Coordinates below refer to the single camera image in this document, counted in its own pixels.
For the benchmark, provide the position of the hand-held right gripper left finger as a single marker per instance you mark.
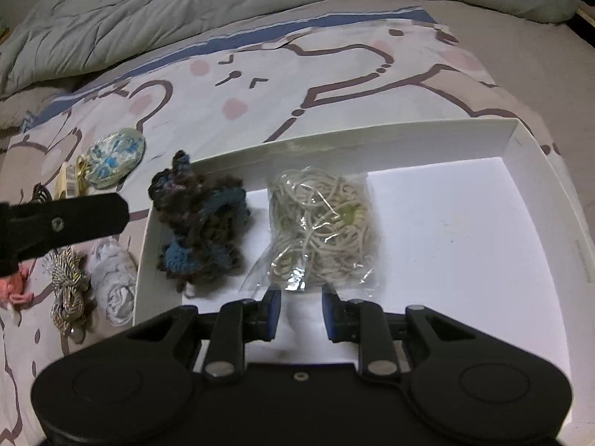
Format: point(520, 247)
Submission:
point(273, 314)

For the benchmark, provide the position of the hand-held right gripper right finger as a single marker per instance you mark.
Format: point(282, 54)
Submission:
point(328, 316)

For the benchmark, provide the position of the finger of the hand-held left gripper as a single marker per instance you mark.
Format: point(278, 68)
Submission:
point(69, 223)

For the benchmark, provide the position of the striped twine bundle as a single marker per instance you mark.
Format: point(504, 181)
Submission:
point(69, 288)

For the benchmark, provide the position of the white crochet piece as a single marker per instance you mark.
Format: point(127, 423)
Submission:
point(114, 278)

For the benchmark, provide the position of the pink white crochet toy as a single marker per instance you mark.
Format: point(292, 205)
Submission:
point(9, 288)

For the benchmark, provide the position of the brown blue crochet piece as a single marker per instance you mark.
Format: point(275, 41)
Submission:
point(200, 223)

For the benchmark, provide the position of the white cardboard box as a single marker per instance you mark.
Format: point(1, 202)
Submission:
point(465, 218)

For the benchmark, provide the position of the small black coiled item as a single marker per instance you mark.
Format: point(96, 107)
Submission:
point(42, 193)

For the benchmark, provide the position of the blue floral fabric pouch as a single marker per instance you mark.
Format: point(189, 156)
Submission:
point(116, 158)

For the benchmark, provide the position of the beige fluffy pillow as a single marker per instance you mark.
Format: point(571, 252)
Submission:
point(28, 107)

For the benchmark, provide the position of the grey quilted duvet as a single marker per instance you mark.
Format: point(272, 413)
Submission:
point(186, 9)

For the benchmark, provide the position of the cartoon bear printed blanket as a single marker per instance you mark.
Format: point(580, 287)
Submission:
point(325, 69)

